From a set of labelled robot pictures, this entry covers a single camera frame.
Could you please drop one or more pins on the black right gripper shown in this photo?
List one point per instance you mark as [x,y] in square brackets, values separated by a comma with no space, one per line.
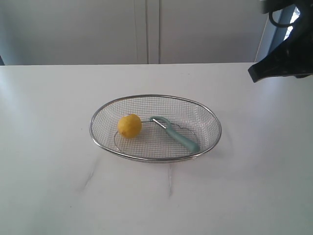
[294,56]

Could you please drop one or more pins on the teal handled peeler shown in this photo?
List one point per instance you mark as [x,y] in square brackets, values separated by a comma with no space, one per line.
[190,145]

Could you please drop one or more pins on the yellow lemon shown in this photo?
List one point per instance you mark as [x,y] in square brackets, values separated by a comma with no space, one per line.
[129,126]

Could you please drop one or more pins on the oval wire mesh basket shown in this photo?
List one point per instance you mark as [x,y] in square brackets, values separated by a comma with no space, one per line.
[189,118]

